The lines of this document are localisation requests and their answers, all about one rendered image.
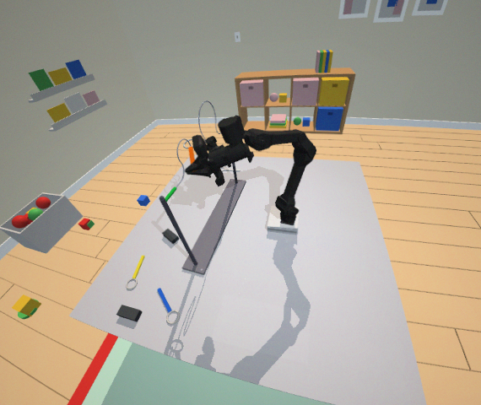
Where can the blue handle with white loop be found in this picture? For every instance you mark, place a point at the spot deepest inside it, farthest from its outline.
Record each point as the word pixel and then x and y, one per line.
pixel 168 307

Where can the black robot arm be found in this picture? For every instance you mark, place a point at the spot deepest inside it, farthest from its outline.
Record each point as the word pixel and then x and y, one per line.
pixel 233 132

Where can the yellow handle with grey loop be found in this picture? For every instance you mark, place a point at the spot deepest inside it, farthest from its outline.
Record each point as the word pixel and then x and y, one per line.
pixel 136 273

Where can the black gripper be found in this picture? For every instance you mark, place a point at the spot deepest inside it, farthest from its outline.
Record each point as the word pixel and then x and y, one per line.
pixel 206 163

